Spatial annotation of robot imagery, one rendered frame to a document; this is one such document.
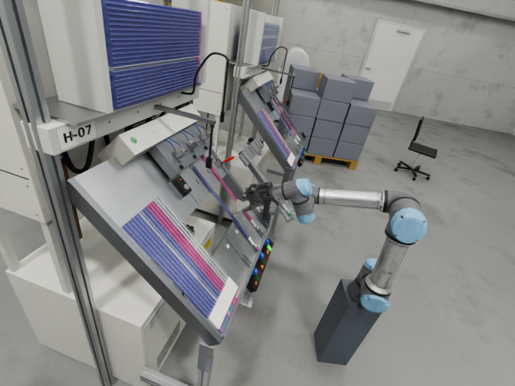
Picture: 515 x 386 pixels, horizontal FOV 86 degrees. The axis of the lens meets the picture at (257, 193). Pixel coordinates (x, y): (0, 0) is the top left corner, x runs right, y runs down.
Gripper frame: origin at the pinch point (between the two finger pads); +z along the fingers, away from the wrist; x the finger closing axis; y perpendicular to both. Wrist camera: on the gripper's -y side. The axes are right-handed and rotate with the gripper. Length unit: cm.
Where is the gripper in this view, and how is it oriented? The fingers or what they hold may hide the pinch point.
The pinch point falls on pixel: (236, 205)
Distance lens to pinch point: 126.2
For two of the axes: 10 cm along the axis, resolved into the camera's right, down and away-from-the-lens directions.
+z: -8.9, 1.9, 4.1
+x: -2.8, 4.8, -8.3
